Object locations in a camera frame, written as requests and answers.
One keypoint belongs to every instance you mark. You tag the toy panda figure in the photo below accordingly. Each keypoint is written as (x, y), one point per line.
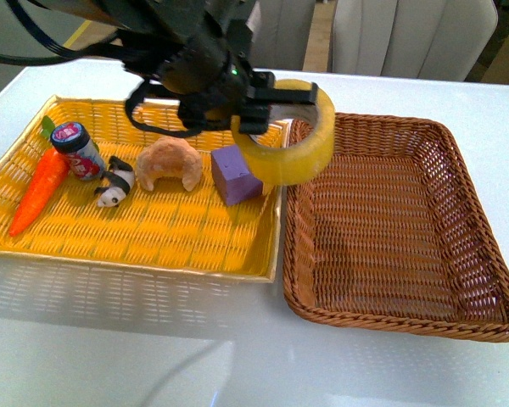
(121, 179)

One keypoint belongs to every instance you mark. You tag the grey upholstered chair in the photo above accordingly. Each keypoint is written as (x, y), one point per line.
(429, 40)
(282, 30)

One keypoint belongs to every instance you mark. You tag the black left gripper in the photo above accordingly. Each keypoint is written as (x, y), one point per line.
(197, 52)

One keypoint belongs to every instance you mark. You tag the yellow woven basket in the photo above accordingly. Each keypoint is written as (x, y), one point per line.
(168, 229)

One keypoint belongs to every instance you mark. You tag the toy croissant bread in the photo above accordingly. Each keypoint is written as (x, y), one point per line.
(169, 157)

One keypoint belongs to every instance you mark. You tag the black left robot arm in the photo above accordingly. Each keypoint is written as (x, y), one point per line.
(124, 15)

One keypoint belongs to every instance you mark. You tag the small red labelled jar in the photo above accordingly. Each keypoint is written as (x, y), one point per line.
(72, 140)

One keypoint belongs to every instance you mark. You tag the orange toy carrot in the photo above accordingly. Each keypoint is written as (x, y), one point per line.
(51, 171)

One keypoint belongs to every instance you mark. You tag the brown woven basket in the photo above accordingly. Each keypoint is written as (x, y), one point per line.
(391, 237)

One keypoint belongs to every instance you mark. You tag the grey upholstered chair right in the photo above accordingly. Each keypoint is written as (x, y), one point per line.
(429, 40)

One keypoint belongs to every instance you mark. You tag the yellow transparent tape roll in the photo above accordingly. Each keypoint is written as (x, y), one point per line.
(299, 161)

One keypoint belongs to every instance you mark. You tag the purple foam cube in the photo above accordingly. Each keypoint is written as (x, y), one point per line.
(233, 179)

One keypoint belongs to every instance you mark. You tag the grey upholstered chair left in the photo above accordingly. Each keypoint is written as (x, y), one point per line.
(282, 30)

